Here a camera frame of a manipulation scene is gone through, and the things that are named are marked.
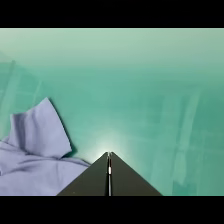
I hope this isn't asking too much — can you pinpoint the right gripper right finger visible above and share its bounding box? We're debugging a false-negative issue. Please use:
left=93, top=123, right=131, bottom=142
left=109, top=151, right=163, bottom=197

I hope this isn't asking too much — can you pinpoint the light blue T-shirt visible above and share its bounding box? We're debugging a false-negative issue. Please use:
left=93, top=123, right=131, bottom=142
left=0, top=96, right=92, bottom=197

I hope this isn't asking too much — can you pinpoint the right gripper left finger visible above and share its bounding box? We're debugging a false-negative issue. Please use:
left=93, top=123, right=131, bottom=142
left=56, top=151, right=110, bottom=197

